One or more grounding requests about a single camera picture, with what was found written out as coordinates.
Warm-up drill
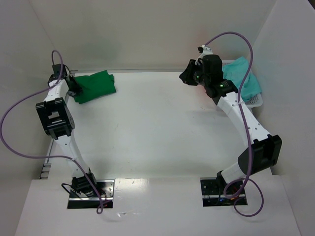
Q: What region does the green t shirt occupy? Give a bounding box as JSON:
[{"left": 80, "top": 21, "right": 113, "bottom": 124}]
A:
[{"left": 74, "top": 70, "right": 116, "bottom": 104}]

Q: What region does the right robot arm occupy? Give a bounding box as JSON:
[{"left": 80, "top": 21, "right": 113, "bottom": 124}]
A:
[{"left": 179, "top": 55, "right": 282, "bottom": 189}]

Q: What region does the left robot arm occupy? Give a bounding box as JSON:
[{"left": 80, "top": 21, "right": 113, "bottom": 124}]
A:
[{"left": 35, "top": 74, "right": 97, "bottom": 197}]

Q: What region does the teal t shirt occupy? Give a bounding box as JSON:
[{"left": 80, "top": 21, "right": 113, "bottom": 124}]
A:
[{"left": 222, "top": 57, "right": 262, "bottom": 102}]

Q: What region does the white plastic basket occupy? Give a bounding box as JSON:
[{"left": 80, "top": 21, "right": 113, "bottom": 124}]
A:
[{"left": 222, "top": 60, "right": 263, "bottom": 109}]

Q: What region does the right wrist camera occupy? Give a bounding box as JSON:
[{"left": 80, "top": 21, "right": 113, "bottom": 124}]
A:
[{"left": 198, "top": 45, "right": 213, "bottom": 58}]

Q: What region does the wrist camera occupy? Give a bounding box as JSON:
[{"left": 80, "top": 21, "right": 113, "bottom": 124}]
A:
[
  {"left": 198, "top": 45, "right": 213, "bottom": 58},
  {"left": 52, "top": 64, "right": 70, "bottom": 80}
]

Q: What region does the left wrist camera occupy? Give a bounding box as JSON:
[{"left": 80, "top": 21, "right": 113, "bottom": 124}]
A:
[{"left": 52, "top": 64, "right": 70, "bottom": 80}]

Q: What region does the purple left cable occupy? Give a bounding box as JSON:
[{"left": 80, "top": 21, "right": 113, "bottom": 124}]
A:
[{"left": 0, "top": 50, "right": 111, "bottom": 214}]

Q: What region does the purple cable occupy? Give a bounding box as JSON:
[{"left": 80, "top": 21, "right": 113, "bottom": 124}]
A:
[
  {"left": 0, "top": 50, "right": 111, "bottom": 214},
  {"left": 203, "top": 31, "right": 266, "bottom": 217}
]

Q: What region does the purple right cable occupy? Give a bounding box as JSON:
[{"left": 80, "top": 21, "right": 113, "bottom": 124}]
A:
[{"left": 203, "top": 31, "right": 266, "bottom": 217}]

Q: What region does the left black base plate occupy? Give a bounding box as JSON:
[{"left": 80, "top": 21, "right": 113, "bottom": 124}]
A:
[{"left": 62, "top": 180, "right": 115, "bottom": 209}]

